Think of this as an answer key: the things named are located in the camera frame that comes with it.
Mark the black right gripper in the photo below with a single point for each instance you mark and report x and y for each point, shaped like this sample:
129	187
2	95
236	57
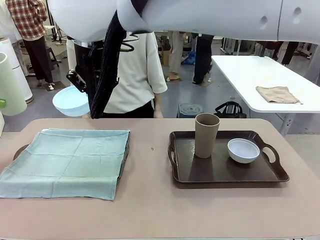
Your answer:
82	62

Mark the pale green cup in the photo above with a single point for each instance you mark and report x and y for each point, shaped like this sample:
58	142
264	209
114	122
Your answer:
10	87

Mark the light blue bowl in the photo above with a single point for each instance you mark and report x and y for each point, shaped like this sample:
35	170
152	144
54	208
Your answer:
70	105

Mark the green cloth mat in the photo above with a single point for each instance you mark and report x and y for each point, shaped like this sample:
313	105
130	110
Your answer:
62	165

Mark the brown cup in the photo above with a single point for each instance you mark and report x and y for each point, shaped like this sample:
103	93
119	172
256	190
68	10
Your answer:
206	140

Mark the grey white bowl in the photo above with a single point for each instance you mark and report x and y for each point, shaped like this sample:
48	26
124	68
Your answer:
243	153

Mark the beige cloth mat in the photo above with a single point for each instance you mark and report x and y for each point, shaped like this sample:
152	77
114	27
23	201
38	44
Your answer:
277	94

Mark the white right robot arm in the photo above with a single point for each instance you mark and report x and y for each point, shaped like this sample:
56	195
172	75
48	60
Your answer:
200	15

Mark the dark brown serving tray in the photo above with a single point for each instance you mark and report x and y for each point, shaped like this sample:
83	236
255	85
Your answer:
125	155
215	172

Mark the person's left hand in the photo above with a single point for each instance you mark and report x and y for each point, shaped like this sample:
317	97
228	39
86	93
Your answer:
159	114

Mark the white box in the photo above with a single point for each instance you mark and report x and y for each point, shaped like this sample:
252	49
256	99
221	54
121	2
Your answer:
1	125

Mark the white cylindrical appliance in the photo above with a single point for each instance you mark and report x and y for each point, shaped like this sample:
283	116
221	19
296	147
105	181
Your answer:
22	75

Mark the black step stool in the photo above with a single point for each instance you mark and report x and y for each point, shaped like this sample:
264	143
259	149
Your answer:
51	52

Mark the person in pale T-shirt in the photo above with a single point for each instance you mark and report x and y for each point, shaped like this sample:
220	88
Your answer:
135	75

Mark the person in red plaid shirt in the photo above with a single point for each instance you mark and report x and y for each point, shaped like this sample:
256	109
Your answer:
27	25

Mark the person in khaki trousers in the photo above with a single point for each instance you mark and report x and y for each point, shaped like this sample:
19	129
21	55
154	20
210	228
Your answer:
176	55

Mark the blue plastic bag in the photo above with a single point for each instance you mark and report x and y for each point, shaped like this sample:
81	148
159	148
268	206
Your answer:
191	58

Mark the grey plastic stool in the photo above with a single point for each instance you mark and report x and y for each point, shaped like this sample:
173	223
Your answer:
191	110

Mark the person in dark trousers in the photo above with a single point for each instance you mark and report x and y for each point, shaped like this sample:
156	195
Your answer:
202	57

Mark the black bag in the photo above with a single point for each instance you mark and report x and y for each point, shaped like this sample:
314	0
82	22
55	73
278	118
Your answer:
230	111

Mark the white side table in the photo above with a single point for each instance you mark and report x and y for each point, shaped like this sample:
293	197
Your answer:
245	75

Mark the person in dark coat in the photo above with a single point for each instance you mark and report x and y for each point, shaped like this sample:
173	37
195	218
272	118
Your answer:
270	47

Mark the person in white shirt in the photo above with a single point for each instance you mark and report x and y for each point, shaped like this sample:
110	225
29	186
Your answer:
290	52

